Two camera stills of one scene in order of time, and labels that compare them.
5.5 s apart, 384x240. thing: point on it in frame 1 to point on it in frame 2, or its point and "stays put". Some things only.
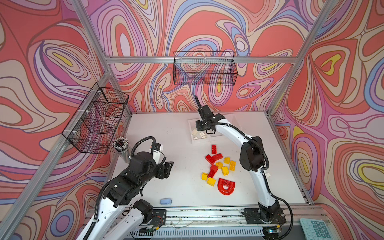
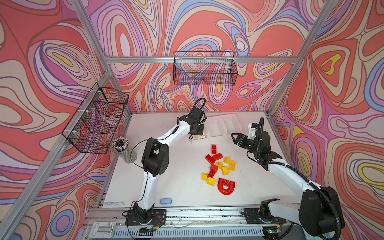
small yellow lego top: x=227 y=160 stays put
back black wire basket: x=204 y=68 stays put
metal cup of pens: x=121 y=145 stays put
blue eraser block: x=165 y=201 stays put
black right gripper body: x=201 y=125 to x=247 y=144
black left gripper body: x=162 y=171 to x=199 y=130
